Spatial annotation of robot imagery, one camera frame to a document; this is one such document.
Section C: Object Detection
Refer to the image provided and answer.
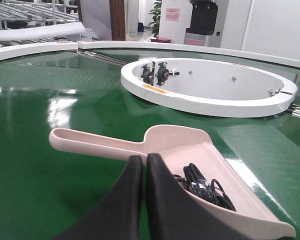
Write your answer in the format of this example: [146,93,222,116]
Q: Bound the black machine with pink panel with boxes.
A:
[184,0,218,47]

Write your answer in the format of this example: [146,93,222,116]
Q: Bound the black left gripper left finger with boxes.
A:
[55,155,143,240]

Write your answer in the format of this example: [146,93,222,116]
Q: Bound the metal roller conveyor rack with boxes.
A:
[0,0,79,48]

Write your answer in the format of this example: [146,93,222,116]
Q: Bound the green potted plant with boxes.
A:
[148,0,162,38]

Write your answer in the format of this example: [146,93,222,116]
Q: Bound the steel conveyor joint rollers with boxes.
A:
[76,51,129,66]

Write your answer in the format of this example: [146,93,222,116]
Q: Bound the black cable bundle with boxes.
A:
[172,162,237,212]

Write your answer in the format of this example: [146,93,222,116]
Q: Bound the white guard rail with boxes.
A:
[0,41,78,61]
[77,40,300,69]

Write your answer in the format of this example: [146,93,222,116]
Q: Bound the black bearing block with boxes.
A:
[155,62,180,86]
[141,64,154,85]

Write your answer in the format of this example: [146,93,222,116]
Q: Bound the right black bearing block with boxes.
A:
[155,62,180,86]

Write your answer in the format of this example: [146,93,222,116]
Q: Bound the white inner conveyor ring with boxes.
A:
[119,57,298,118]

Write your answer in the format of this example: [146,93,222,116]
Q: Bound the white outer guard rail right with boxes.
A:
[77,40,300,69]

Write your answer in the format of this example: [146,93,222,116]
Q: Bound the red box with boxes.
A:
[150,37,172,43]

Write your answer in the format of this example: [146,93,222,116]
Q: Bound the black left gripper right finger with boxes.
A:
[146,153,246,240]

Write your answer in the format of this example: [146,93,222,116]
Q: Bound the brown wooden pillar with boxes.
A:
[109,0,126,41]

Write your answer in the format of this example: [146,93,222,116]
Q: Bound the left black bearing block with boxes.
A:
[141,64,154,85]

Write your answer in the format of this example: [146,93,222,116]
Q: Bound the pink wall notice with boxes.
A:
[165,7,180,22]

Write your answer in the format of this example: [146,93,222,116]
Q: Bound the pink plastic dustpan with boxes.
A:
[49,124,296,240]

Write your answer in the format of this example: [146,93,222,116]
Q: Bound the white outer guard rail left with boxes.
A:
[0,41,78,61]

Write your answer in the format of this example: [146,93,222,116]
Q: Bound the white foam roll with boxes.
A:
[0,21,85,41]

